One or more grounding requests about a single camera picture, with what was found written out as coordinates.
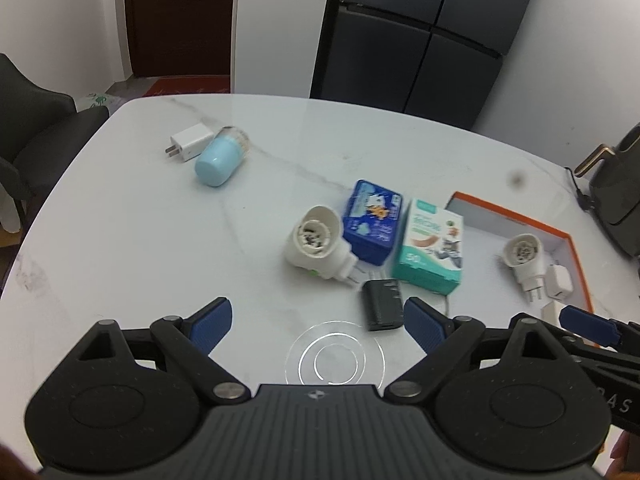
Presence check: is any white plug-in mosquito heater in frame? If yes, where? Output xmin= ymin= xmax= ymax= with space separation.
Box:
xmin=497 ymin=233 xmax=551 ymax=306
xmin=285 ymin=205 xmax=362 ymax=289

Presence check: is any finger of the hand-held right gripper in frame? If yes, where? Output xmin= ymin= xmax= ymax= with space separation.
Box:
xmin=559 ymin=306 xmax=640 ymax=358

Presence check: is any white plastic bag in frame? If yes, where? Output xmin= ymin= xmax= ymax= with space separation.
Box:
xmin=0 ymin=192 xmax=23 ymax=233

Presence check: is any dark brown door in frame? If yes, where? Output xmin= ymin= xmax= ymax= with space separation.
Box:
xmin=122 ymin=0 xmax=237 ymax=81

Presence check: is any small white wall charger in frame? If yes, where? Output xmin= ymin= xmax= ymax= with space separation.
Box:
xmin=545 ymin=264 xmax=575 ymax=301

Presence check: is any light blue plastic bottle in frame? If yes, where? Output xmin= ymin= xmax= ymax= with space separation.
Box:
xmin=194 ymin=126 xmax=249 ymax=187

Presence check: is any teal bandage box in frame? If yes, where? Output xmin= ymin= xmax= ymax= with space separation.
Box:
xmin=390 ymin=197 xmax=466 ymax=297

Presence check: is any black power cable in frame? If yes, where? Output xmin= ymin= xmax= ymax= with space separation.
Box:
xmin=565 ymin=166 xmax=598 ymax=211

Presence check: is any green and white bag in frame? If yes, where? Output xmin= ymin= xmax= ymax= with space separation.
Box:
xmin=75 ymin=91 xmax=121 ymax=112

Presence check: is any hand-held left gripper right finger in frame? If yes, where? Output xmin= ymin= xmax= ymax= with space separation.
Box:
xmin=385 ymin=296 xmax=581 ymax=406

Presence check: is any dark air fryer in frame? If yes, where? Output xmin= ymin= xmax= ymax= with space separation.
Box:
xmin=574 ymin=121 xmax=640 ymax=266

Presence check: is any orange and white cardboard tray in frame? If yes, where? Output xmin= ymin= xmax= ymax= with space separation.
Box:
xmin=442 ymin=191 xmax=596 ymax=321

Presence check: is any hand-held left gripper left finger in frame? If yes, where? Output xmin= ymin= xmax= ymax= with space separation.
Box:
xmin=72 ymin=296 xmax=251 ymax=406

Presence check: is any red doormat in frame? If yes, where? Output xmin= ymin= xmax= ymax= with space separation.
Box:
xmin=142 ymin=76 xmax=232 ymax=97

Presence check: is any black USB wall charger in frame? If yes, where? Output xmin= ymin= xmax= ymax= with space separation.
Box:
xmin=362 ymin=279 xmax=405 ymax=332

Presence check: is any dark grey chair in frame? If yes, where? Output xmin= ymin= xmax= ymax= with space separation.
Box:
xmin=0 ymin=52 xmax=111 ymax=223

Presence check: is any white USB wall charger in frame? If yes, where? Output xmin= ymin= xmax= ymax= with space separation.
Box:
xmin=165 ymin=122 xmax=216 ymax=163

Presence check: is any black four-door refrigerator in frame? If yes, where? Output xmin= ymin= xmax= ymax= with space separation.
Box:
xmin=310 ymin=0 xmax=543 ymax=131

